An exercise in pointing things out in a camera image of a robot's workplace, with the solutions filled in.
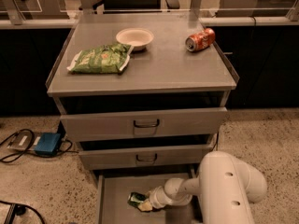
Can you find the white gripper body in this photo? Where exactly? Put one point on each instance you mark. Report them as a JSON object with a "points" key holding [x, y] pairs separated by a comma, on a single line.
{"points": [[154, 198]]}

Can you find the grey top drawer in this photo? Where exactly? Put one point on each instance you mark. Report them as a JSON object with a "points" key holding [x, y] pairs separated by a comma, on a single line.
{"points": [[143, 124]]}

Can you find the orange soda can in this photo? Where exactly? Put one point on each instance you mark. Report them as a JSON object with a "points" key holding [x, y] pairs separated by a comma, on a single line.
{"points": [[200, 41]]}

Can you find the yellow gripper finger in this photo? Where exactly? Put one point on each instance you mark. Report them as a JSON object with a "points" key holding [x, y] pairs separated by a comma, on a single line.
{"points": [[145, 206]]}

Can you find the black plug bottom left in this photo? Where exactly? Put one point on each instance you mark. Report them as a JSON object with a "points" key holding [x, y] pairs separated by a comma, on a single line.
{"points": [[18, 209]]}

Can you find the grey drawer cabinet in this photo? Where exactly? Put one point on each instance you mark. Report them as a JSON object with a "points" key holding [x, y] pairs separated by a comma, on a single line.
{"points": [[164, 76]]}

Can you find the green soda can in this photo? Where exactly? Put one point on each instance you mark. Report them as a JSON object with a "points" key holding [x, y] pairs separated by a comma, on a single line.
{"points": [[135, 199]]}

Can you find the blue box device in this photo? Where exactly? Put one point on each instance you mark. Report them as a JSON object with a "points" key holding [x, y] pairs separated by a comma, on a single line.
{"points": [[47, 144]]}

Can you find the grey flat floor device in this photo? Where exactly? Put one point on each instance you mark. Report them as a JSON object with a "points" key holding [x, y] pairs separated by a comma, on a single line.
{"points": [[24, 140]]}

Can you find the grey drawer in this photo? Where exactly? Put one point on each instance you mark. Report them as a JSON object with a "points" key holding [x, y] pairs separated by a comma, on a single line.
{"points": [[143, 156], [113, 206], [143, 124]]}

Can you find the grey bottom drawer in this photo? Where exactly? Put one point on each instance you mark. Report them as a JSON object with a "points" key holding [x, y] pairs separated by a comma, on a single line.
{"points": [[113, 206]]}

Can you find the green chip bag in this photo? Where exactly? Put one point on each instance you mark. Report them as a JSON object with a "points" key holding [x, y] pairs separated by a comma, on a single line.
{"points": [[105, 59]]}

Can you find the grey middle drawer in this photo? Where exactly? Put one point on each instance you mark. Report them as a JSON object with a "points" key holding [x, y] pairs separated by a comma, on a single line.
{"points": [[143, 156]]}

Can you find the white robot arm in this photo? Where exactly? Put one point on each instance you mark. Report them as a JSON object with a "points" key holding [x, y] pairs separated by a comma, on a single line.
{"points": [[225, 187]]}

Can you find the white paper bowl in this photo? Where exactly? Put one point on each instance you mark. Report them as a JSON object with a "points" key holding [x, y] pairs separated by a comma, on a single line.
{"points": [[139, 38]]}

